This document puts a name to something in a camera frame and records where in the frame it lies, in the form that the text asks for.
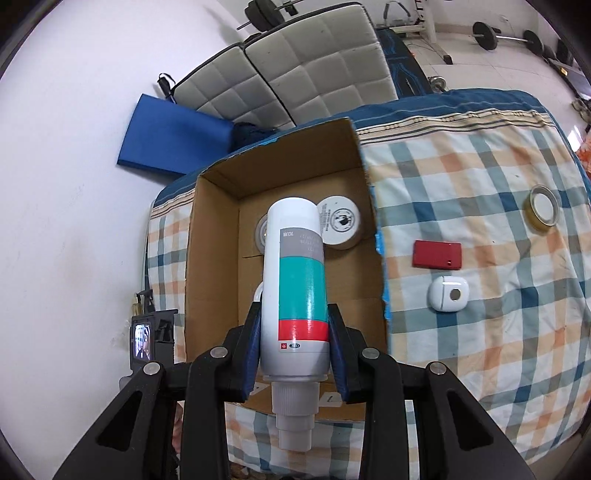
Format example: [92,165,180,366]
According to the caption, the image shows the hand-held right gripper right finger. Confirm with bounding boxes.
[327,302,539,480]

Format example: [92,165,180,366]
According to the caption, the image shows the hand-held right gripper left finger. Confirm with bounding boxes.
[52,302,264,480]

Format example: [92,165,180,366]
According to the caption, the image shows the cardboard box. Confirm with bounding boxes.
[184,117,393,423]

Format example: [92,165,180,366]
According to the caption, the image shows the white spray bottle teal band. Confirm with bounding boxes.
[259,196,331,450]

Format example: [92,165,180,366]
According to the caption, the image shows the silver round tin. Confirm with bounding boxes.
[255,213,271,256]

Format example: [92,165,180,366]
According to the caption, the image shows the white earbud case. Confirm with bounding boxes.
[427,274,471,315]

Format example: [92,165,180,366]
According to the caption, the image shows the white round tin with print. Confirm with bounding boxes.
[318,195,363,251]

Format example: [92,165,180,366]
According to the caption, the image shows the red card case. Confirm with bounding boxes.
[412,239,462,271]

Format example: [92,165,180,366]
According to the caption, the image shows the clear tape ring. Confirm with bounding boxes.
[527,185,561,228]

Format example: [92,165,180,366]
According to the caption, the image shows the checked blanket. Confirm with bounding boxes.
[147,88,591,467]

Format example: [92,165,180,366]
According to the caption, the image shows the blue folded mat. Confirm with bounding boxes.
[117,93,232,176]

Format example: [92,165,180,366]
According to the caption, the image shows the dark blue knitted cloth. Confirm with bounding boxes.
[230,121,278,153]

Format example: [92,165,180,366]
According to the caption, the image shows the narrow white padded cushion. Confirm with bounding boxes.
[173,42,296,130]

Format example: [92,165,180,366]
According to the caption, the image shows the wide white padded cushion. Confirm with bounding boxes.
[244,2,400,127]

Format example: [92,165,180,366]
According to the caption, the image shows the barbell with black plates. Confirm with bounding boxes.
[238,0,305,31]

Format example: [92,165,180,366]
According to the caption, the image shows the short barbell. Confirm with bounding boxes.
[472,21,544,54]

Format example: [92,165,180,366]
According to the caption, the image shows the treadmill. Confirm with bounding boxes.
[551,60,591,100]

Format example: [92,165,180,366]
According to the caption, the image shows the grey curved handlebar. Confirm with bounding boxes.
[384,0,416,26]

